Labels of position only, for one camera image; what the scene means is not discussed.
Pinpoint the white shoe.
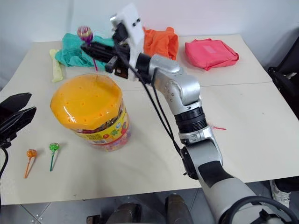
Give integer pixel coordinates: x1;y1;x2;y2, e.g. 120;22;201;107
269;179;291;209

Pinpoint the dark rounded shape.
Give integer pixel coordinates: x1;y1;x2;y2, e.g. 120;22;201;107
165;193;192;224

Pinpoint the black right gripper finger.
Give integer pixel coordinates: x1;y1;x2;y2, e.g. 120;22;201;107
80;44;115;64
91;41;115;51

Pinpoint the purple swirl lollipop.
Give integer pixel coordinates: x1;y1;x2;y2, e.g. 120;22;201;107
77;25;99;71

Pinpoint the teal cloth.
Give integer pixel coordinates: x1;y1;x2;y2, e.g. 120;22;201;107
55;33;115;70

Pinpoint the thick black looped cable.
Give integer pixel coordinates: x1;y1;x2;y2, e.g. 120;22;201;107
223;195;299;224

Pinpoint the candy jar with yellow lid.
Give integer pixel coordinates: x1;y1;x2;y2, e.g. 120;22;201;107
50;73;130;153

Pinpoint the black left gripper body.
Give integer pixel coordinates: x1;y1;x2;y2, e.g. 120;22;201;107
0;130;17;148

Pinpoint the pale yellow cloth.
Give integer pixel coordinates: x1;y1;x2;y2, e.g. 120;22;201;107
49;49;65;83

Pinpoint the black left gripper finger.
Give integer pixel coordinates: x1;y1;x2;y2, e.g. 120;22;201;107
0;106;37;135
0;92;33;111

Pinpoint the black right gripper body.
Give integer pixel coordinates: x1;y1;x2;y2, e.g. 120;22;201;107
105;23;131;79

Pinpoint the pink folded cloth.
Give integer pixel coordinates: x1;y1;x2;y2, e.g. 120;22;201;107
185;39;240;71

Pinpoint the orange lollipop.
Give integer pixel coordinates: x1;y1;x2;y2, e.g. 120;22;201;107
24;149;38;179

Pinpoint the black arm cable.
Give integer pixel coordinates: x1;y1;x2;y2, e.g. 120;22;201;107
0;147;9;205
113;43;187;161

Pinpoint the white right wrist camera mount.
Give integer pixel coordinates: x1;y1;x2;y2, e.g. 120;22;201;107
109;3;145;68

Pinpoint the orange cloth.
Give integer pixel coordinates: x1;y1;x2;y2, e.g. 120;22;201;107
142;27;179;61

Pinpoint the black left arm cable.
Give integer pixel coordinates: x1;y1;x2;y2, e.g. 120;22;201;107
0;147;9;205

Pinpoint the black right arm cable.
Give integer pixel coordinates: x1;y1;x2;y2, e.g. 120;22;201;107
113;43;187;161

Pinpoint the green lollipop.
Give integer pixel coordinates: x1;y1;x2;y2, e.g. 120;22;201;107
48;142;60;172

